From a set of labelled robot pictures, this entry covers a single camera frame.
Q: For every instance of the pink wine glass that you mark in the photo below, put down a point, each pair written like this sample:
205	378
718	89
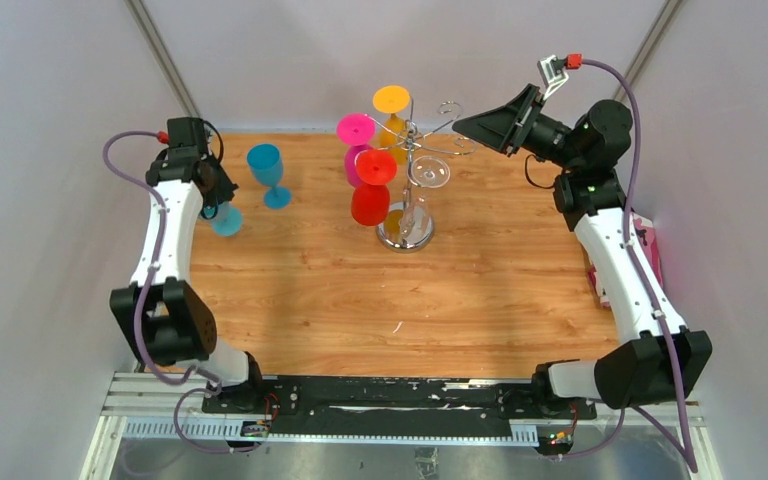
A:
356	131

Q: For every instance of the aluminium frame rail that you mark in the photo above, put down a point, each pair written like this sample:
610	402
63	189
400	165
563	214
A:
155	409

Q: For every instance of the chrome wine glass rack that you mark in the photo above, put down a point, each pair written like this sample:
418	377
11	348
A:
417	145

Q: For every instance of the red wine glass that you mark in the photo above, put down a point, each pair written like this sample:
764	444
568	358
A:
371	198

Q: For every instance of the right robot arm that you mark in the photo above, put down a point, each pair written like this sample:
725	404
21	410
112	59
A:
659	358

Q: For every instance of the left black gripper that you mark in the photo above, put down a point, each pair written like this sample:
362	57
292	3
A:
224	192

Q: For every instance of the blue wine glass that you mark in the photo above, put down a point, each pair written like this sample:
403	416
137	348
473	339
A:
226	220
266	165

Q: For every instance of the blue wine glass front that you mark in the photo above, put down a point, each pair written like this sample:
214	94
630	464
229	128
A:
226	220

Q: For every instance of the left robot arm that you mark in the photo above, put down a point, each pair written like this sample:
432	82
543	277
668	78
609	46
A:
166	324

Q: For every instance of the clear wine glass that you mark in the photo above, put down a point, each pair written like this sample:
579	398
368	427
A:
425	174

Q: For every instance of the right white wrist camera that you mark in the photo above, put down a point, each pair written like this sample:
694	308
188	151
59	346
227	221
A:
553	72

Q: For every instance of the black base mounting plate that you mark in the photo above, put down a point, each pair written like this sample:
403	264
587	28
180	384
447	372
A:
396	407

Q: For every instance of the pink camouflage cloth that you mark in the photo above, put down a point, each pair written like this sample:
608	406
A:
645	233

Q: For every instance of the yellow wine glass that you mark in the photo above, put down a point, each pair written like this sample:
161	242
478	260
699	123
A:
392	100

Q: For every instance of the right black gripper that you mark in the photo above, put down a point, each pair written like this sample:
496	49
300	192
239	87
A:
497	128

